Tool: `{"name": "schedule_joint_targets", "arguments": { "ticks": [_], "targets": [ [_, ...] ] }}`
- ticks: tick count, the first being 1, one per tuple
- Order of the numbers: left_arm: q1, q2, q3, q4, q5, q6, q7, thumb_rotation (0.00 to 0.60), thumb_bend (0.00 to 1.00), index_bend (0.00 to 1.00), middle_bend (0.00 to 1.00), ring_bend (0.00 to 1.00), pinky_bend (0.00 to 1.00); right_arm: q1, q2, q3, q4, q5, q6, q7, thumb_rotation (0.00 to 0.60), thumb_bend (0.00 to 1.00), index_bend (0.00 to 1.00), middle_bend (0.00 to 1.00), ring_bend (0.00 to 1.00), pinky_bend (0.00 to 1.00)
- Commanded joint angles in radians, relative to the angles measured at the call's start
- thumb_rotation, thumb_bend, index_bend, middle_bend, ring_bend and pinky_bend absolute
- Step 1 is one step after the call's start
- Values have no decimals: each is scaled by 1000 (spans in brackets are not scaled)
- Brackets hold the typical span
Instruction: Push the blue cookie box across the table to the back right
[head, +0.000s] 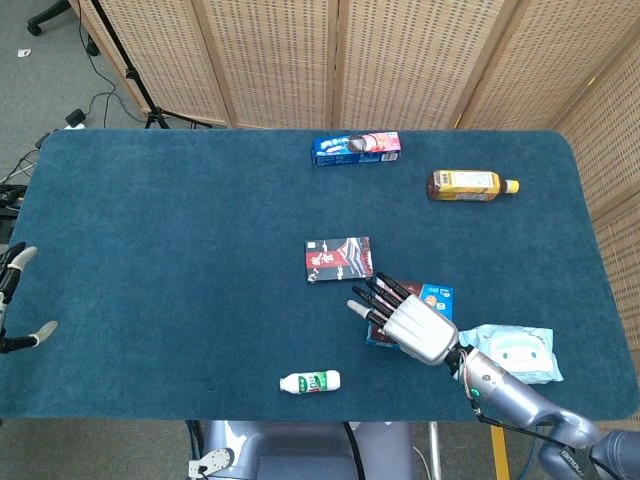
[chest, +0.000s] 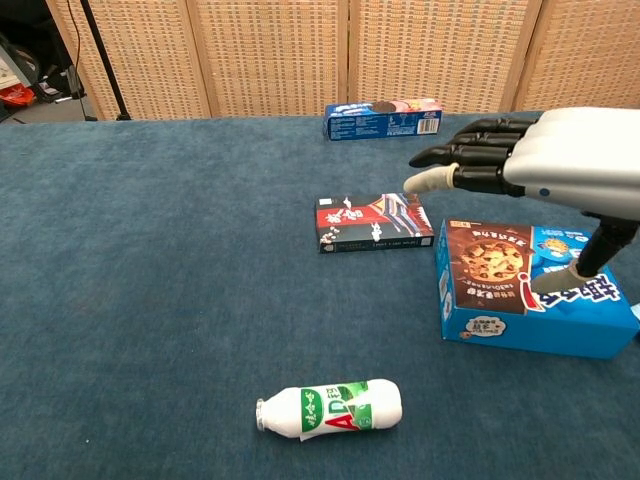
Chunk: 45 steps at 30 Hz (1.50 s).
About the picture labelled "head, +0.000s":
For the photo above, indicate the silver table leg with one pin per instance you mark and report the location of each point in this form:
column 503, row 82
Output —
column 435, row 450

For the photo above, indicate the light blue wet wipes pack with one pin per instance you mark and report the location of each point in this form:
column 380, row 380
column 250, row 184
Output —
column 525, row 352

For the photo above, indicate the black and red flat box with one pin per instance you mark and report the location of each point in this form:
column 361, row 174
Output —
column 339, row 260

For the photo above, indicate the black office chair base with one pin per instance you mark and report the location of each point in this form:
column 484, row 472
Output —
column 47, row 15

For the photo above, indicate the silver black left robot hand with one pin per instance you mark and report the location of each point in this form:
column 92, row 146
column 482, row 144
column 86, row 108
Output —
column 4, row 295

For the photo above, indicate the tea bottle with yellow label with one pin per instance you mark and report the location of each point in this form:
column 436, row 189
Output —
column 465, row 186

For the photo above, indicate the dark blue table mat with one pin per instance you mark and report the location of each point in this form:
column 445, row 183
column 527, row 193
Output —
column 200, row 300

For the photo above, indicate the white paper scrap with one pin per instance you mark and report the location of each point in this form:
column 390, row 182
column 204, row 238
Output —
column 24, row 52

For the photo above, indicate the blue chocolate chip cookie box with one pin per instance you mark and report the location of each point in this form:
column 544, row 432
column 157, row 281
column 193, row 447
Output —
column 440, row 300

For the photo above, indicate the long blue sandwich cookie box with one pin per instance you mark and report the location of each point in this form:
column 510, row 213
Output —
column 350, row 150

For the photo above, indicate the black power adapter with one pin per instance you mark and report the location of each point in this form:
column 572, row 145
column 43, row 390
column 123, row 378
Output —
column 76, row 117

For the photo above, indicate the white milk drink bottle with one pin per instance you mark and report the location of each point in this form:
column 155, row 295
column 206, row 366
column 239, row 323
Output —
column 312, row 382

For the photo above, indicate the grey robot torso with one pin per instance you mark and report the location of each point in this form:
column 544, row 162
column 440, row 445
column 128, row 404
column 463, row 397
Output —
column 300, row 450

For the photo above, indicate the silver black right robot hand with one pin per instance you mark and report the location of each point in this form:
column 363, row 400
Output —
column 422, row 330

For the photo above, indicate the woven wicker folding screen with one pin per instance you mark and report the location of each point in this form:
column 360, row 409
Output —
column 275, row 60

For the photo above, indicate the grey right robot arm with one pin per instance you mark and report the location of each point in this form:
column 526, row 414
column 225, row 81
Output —
column 515, row 395

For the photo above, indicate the black tripod stand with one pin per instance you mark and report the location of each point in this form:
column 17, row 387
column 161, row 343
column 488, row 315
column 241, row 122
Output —
column 134, row 75

